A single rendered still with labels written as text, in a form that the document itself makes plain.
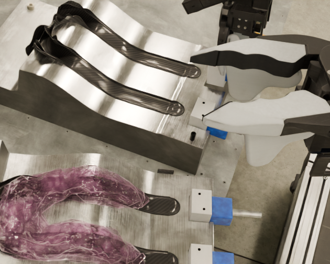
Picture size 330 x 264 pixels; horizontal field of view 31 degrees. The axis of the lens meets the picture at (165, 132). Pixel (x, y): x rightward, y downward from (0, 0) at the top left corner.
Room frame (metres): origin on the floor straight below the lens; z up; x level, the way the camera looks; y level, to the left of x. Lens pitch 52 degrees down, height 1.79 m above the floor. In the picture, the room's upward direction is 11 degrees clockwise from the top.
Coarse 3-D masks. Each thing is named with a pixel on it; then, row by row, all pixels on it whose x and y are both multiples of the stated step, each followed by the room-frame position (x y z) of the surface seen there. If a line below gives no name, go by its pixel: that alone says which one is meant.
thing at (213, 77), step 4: (208, 68) 0.83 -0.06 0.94; (212, 68) 0.83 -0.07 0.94; (216, 68) 0.83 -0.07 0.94; (208, 72) 0.83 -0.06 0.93; (212, 72) 0.83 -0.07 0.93; (216, 72) 0.83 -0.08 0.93; (208, 76) 0.83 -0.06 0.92; (212, 76) 0.83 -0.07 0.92; (216, 76) 0.83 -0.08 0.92; (220, 76) 0.83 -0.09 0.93; (224, 76) 0.83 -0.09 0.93; (208, 80) 0.83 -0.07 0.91; (212, 80) 0.83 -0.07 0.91; (216, 80) 0.83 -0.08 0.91; (220, 80) 0.82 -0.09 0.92; (224, 80) 0.82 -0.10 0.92; (212, 84) 0.83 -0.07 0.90; (216, 84) 0.82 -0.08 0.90; (220, 84) 0.82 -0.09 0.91; (224, 84) 0.83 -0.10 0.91
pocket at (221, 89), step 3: (204, 84) 0.84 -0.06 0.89; (207, 84) 0.86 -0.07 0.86; (210, 84) 0.86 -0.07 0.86; (225, 84) 0.87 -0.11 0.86; (210, 87) 0.85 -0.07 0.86; (213, 87) 0.85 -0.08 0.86; (216, 87) 0.85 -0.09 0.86; (219, 87) 0.86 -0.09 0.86; (222, 87) 0.86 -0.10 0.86; (225, 87) 0.85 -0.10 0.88; (219, 90) 0.85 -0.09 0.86; (222, 90) 0.85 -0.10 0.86; (225, 90) 0.84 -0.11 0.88; (225, 93) 0.83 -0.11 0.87
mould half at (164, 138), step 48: (96, 0) 0.97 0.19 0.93; (0, 48) 0.85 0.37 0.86; (96, 48) 0.85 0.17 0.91; (144, 48) 0.91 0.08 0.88; (192, 48) 0.93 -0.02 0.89; (0, 96) 0.75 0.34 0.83; (48, 96) 0.73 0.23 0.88; (96, 96) 0.74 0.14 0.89; (192, 96) 0.79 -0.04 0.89; (144, 144) 0.69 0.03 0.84; (192, 144) 0.68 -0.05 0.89
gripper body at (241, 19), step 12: (240, 0) 0.86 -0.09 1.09; (252, 0) 0.86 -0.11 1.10; (264, 0) 0.85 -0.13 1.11; (228, 12) 0.84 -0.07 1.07; (240, 12) 0.84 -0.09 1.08; (252, 12) 0.84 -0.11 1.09; (264, 12) 0.84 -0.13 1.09; (228, 24) 0.84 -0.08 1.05; (240, 24) 0.84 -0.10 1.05; (252, 24) 0.83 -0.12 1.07; (264, 24) 0.86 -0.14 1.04; (252, 36) 0.83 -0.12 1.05
